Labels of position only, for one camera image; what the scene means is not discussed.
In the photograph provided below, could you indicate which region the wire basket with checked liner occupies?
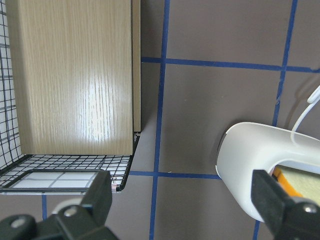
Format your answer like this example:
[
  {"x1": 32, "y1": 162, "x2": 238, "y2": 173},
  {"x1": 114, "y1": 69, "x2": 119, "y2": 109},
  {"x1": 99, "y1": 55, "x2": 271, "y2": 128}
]
[{"x1": 0, "y1": 0, "x2": 141, "y2": 195}]

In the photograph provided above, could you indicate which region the white two-slot toaster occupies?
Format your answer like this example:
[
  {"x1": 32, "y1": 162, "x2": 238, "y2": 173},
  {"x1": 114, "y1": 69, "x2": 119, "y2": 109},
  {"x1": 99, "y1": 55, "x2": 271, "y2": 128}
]
[{"x1": 215, "y1": 122, "x2": 320, "y2": 221}]

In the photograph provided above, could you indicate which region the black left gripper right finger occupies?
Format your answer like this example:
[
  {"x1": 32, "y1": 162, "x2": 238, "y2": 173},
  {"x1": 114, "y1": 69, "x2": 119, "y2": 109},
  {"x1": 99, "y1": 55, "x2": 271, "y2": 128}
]
[{"x1": 251, "y1": 169, "x2": 320, "y2": 240}]

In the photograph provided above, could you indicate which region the yellow toast slice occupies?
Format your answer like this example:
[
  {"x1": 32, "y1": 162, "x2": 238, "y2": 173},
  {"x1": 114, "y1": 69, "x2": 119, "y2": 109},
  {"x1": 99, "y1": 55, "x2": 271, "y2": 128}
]
[{"x1": 272, "y1": 165, "x2": 320, "y2": 205}]

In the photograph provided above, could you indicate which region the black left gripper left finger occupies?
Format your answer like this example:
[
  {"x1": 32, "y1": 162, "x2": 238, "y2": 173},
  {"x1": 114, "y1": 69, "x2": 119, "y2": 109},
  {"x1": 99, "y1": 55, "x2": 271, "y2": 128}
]
[{"x1": 0, "y1": 170, "x2": 115, "y2": 240}]

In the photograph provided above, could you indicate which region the white toaster power cable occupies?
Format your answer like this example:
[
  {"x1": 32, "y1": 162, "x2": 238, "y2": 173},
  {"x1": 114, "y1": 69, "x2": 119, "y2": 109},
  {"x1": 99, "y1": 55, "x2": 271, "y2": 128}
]
[{"x1": 289, "y1": 83, "x2": 320, "y2": 148}]

